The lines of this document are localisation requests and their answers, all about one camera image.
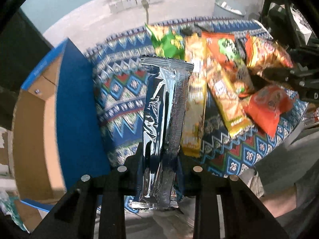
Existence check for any white wall socket strip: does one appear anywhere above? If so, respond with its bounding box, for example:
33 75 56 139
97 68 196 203
109 0 163 14

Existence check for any yellow cracker stick pack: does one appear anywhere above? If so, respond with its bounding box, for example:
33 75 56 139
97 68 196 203
206 56 252 138

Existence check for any silver foil snack pack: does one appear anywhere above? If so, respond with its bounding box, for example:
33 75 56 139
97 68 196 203
131 56 194 209

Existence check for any black hanging fabric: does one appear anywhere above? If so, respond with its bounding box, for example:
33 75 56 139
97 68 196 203
1 9 52 91

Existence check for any light blue waste bin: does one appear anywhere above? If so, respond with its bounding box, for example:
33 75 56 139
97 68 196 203
213 0 247 20

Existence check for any blue cardboard box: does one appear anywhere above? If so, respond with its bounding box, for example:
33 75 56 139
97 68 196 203
12 39 110 212

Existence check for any yellow long chips pack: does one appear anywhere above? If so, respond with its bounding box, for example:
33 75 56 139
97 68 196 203
181 33 207 158

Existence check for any orange striped chips bag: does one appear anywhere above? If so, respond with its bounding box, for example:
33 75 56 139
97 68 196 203
245 33 294 74

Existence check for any orange green Wangwang bag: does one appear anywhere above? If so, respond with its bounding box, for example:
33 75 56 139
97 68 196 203
202 32 255 98

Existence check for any patterned blue tablecloth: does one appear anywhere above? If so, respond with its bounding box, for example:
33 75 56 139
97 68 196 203
86 26 308 177

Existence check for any red round-logo snack bag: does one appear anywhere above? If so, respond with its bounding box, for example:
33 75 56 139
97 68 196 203
241 85 293 138

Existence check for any green peanut snack bag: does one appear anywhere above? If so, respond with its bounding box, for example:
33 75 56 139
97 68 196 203
145 24 185 60

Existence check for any grey plug and cable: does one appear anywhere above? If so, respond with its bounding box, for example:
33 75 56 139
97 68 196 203
141 0 151 25

